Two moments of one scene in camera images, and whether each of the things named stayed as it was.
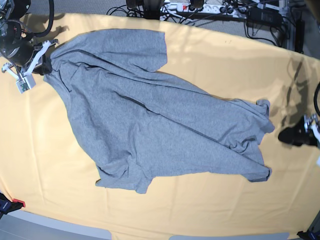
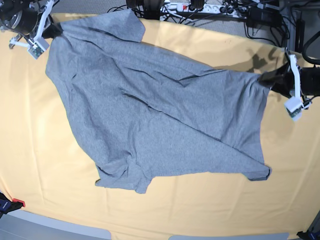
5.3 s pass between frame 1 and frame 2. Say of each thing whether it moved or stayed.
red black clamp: stayed
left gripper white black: moved
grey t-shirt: moved
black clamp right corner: stayed
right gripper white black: moved
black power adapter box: stayed
